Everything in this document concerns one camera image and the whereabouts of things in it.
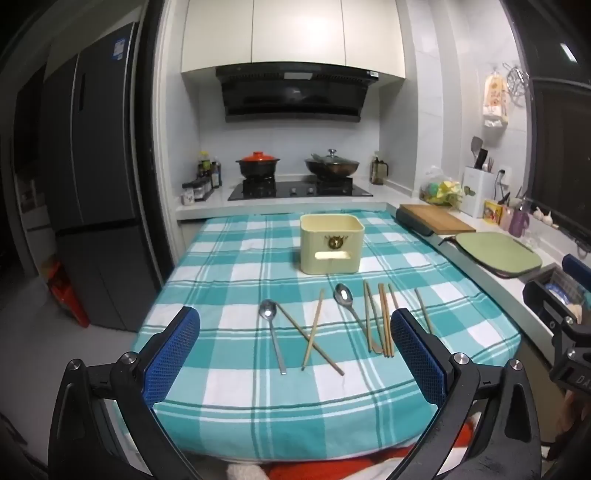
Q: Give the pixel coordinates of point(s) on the wok with glass lid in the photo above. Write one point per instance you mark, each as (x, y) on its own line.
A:
(331, 167)

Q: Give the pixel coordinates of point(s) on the white wall socket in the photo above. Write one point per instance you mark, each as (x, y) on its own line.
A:
(505, 174)

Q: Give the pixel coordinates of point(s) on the brown glass jug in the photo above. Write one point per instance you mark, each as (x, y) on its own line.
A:
(378, 170)

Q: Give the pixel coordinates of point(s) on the teal white checkered tablecloth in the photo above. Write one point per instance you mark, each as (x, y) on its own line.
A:
(231, 406)

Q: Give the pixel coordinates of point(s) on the garlic bulbs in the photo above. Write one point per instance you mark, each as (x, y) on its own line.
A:
(544, 217)

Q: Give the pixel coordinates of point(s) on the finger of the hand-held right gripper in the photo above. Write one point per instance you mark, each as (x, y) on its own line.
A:
(577, 270)
(538, 304)

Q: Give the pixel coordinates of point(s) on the green mat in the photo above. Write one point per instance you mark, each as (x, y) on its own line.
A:
(494, 254)

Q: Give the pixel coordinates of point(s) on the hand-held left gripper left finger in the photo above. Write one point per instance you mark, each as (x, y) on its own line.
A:
(171, 355)

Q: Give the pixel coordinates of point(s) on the red bag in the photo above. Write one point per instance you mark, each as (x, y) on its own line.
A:
(69, 295)

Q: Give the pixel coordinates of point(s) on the metal spoon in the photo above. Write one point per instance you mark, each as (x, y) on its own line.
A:
(343, 295)
(268, 310)

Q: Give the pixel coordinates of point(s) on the black glass cooktop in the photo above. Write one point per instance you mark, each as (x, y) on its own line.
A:
(295, 190)

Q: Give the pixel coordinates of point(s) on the row of spice jars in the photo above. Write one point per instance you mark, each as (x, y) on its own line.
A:
(198, 190)

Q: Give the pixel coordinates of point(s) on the plastic bag with sponges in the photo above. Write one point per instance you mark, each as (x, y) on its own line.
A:
(441, 191)

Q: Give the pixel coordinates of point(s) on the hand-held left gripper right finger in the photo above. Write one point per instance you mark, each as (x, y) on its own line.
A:
(415, 355)

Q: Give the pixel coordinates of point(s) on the dark window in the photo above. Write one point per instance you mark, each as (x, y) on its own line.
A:
(563, 161)

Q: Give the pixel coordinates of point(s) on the black pot with orange lid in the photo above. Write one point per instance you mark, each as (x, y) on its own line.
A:
(257, 164)

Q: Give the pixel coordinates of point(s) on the purple cup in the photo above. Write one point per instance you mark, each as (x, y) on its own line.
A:
(518, 222)

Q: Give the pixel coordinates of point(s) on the grey spatula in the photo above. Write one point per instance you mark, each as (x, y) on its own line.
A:
(477, 145)

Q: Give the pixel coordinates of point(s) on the black range hood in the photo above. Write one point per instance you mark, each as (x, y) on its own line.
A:
(295, 97)

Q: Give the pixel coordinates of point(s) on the dark sauce bottle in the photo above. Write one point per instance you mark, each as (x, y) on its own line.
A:
(215, 175)

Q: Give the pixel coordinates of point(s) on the hanging printed bag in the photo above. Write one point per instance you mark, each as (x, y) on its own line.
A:
(496, 99)

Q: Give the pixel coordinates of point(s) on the yellow capped sauce bottle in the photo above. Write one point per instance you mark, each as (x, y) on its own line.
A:
(204, 173)

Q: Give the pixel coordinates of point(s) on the white knife holder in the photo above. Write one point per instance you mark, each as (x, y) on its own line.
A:
(478, 194)

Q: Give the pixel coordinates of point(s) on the yellow box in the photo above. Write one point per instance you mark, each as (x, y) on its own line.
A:
(493, 212)

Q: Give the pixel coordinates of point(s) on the white wall cabinets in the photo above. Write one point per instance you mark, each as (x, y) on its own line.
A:
(295, 32)

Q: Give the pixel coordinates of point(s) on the wooden cutting board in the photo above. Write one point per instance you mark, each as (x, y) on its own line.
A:
(438, 217)

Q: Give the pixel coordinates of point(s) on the grey refrigerator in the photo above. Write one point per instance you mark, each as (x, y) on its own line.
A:
(101, 184)

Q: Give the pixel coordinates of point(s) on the cream utensil container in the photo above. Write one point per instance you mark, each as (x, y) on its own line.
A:
(330, 244)

